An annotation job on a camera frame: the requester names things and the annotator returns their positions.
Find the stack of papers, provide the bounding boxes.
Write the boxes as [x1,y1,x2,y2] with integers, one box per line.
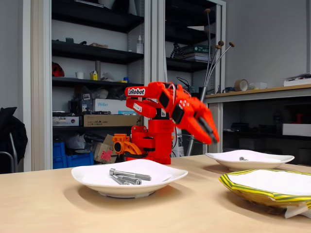
[184,52,210,62]

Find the wooden top side counter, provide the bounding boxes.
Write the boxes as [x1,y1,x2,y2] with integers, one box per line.
[203,83,311,156]

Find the brown tape roll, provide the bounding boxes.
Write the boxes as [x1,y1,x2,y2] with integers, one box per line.
[234,79,249,92]

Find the small blue plastic crate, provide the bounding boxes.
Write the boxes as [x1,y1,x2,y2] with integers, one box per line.
[52,141,66,158]

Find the black flexible tripod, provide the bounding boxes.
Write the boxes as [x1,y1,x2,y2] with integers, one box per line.
[170,42,185,59]

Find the grey open shelf cabinet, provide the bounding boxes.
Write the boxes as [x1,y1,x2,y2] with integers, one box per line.
[23,0,153,172]
[150,0,226,157]

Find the green cardboard box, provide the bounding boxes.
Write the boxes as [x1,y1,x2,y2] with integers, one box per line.
[181,44,211,54]

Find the grey coat stand wooden knobs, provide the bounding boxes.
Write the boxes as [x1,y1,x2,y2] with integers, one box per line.
[186,8,236,156]

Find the cardboard box pink sticker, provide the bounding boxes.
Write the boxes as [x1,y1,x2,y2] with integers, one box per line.
[93,134,119,164]

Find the white long box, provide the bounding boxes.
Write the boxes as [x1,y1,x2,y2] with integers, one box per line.
[282,123,311,137]

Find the grey metal chair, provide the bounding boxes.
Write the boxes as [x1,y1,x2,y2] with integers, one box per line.
[0,132,19,173]

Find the red helmet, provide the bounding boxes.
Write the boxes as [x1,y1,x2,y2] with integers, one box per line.
[52,62,65,78]

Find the white crumpled paper sheet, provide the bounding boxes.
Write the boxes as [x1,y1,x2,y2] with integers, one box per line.
[283,201,311,219]

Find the flat printed box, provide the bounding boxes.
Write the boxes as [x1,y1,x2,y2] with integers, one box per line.
[52,116,80,127]

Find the large blue plastic crate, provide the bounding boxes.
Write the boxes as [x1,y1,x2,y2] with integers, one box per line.
[52,152,94,170]

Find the white plastic bottle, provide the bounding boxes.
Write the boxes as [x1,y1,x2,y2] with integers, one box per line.
[136,35,144,54]

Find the long brown cardboard box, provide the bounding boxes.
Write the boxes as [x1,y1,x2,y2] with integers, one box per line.
[83,114,144,127]

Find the black jacket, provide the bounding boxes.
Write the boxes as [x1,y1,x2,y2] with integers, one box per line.
[0,106,29,166]

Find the white square ceramic plate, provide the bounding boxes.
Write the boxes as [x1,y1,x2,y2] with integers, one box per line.
[71,159,189,199]
[205,150,295,172]

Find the orange printed part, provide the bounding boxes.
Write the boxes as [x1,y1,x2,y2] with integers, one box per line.
[111,133,144,159]

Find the white Weller box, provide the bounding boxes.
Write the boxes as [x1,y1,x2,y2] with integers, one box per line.
[94,99,137,115]

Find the white flat box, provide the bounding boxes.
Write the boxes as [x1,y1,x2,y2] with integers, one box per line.
[283,73,311,87]

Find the yellow black striped paper plate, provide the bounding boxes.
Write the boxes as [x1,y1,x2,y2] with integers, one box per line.
[218,169,311,210]

